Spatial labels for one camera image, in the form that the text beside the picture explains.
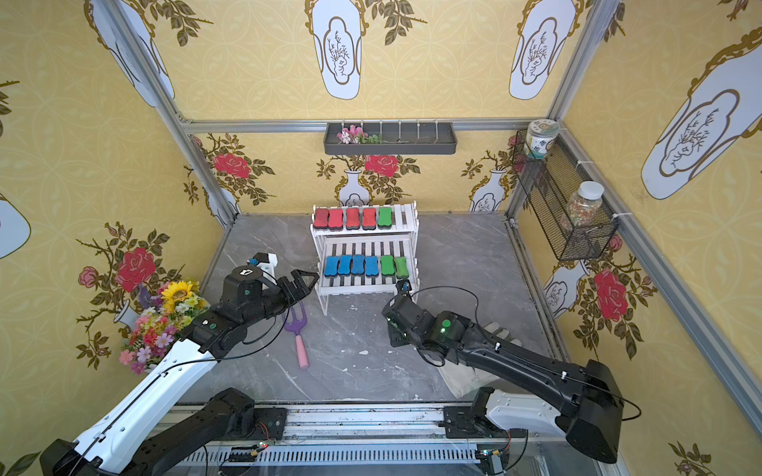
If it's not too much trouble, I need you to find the red eraser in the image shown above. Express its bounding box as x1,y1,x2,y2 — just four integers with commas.
329,208,344,231
361,207,377,230
345,207,361,230
313,208,331,229

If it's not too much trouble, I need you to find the green eraser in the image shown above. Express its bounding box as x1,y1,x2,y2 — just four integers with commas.
394,257,410,280
377,206,394,229
379,255,396,277

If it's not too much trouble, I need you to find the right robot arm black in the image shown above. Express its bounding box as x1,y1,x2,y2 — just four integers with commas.
382,293,625,464

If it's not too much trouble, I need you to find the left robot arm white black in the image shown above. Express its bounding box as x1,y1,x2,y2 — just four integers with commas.
40,265,319,475

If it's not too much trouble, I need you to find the white two-tier slatted shelf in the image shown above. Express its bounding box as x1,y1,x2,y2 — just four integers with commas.
310,202,421,313

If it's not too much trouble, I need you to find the blue eraser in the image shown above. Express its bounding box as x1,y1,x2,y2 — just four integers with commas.
337,255,352,276
365,256,379,278
350,255,365,276
323,256,341,278

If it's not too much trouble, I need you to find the grey work glove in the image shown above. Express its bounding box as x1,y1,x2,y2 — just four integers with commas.
439,322,523,399

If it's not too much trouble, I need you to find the flower arrangement white fence planter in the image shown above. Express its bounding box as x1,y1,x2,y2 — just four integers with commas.
119,281,210,375

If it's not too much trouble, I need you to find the small pink flower sprig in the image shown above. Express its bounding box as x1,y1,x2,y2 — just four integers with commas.
337,125,383,145

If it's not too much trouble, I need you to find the clear jar white lid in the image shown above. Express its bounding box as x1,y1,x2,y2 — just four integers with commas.
562,180,604,232

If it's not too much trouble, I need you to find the jar with green label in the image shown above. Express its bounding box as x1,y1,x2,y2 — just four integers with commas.
524,119,560,160

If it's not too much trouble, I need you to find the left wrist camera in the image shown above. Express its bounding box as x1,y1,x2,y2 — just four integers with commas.
248,252,278,279

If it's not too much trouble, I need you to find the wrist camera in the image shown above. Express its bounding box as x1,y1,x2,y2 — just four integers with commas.
395,279,412,296
248,252,278,279

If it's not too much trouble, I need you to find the purple garden fork pink handle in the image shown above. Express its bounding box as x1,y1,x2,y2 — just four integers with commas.
284,303,310,369

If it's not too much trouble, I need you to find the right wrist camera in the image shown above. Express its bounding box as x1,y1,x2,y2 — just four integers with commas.
395,279,412,296

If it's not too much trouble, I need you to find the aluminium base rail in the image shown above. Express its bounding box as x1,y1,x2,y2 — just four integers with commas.
160,403,549,444

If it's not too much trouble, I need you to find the white slotted cable duct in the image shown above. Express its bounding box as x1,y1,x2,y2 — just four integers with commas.
178,442,482,467

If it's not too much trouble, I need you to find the dark grey wall tray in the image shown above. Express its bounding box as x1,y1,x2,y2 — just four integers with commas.
323,120,458,156

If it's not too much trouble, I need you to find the black wire wall basket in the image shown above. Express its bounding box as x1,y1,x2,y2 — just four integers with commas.
505,130,619,262

